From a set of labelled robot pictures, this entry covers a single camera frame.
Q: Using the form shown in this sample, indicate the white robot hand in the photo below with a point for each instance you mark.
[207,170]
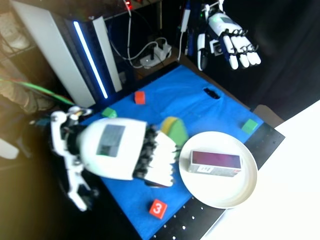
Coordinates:
[222,23]
[112,147]

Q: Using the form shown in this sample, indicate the yellow and green sponge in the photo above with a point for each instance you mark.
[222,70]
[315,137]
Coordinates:
[176,130]

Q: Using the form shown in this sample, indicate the maroon and grey cardboard box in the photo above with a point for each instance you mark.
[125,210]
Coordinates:
[215,161]

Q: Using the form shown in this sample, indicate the round white plate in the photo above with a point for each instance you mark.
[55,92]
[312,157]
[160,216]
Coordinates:
[220,190]

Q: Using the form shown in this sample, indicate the plain green block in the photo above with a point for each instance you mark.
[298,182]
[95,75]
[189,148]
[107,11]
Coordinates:
[109,113]

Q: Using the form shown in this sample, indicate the blue cloth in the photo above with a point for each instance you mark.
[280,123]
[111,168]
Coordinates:
[155,112]

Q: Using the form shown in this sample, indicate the plain red block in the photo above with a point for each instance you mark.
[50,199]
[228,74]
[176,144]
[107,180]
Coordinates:
[140,98]

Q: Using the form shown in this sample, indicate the white power strip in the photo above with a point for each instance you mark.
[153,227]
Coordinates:
[160,51]

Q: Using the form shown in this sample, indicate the red block with number three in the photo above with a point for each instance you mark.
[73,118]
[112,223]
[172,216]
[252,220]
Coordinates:
[158,208]

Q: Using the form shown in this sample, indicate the white tower with blue light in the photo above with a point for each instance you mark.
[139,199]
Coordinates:
[62,57]

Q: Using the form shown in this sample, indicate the green block with print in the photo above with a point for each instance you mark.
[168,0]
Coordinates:
[249,125]

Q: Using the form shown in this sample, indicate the black perforated board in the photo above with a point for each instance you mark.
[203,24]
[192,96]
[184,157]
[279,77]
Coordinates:
[270,140]

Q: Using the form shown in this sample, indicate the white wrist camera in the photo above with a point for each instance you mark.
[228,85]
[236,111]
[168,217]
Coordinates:
[217,47]

